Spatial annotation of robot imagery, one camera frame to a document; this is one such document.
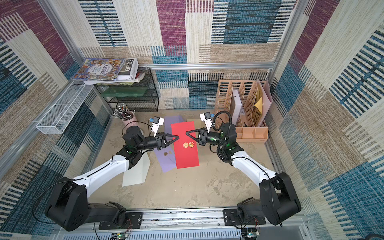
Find white box in organizer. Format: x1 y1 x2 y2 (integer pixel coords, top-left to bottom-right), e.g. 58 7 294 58
229 90 243 125

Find pink folder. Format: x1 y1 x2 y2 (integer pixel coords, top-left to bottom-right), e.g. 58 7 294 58
257 81 273 127

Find Folio book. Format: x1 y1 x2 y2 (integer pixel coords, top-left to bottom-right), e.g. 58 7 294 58
78 58 146 85

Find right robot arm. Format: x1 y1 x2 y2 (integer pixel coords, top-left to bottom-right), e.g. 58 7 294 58
186 123 302 226

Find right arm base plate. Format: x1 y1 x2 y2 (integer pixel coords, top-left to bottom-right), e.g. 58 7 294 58
223 209 266 227

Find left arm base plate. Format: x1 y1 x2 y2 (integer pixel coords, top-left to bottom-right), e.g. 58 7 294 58
98 212 143 230

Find red envelope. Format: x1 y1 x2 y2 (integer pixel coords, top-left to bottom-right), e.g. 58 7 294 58
171 122 200 169

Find brown wanted poster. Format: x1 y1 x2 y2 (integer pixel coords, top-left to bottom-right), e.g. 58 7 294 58
252 87 263 127

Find yellow paper sheet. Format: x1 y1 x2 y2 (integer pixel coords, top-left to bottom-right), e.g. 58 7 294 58
254 97 263 115

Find black wire shelf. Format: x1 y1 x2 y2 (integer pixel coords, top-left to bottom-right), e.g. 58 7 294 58
95 68 160 112

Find green folder on shelf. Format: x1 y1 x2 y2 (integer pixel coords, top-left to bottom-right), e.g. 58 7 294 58
102 87 147 97

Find pens in cup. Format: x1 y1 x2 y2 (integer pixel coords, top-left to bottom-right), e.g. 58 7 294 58
113 103 135 121

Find lilac envelope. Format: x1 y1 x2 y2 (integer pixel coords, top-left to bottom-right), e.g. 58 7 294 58
154 146 177 173
164 115 185 134

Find pink pen cup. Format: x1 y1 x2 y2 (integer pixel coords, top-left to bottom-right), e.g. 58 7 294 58
122 116 139 128

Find white envelope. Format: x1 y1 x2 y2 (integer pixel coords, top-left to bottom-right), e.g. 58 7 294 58
122 153 151 187

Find colourful picture book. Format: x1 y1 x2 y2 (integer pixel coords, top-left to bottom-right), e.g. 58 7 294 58
71 58 126 81

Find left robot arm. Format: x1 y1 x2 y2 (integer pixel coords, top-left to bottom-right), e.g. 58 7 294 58
45 126 179 232

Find white wire basket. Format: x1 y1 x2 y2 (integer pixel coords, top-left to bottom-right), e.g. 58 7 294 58
36 81 93 135

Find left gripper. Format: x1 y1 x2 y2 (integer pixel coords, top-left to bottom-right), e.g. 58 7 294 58
134 133 178 153

